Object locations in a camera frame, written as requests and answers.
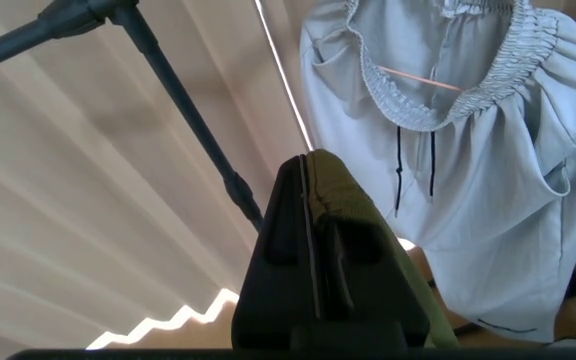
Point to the pink clothes hanger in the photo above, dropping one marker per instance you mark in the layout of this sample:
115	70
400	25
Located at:
418	78

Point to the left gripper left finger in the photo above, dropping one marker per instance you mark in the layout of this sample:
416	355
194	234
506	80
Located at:
278	280

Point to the pale grey shorts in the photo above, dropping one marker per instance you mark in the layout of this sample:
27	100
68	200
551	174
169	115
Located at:
493	200

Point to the green garment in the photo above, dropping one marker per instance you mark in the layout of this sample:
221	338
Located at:
338	185

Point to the beige curtain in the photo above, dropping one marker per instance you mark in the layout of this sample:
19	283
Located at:
68	200

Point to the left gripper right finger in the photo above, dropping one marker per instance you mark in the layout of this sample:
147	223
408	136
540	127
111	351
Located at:
373	285

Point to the black clothes rack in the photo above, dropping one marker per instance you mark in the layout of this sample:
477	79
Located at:
188	110

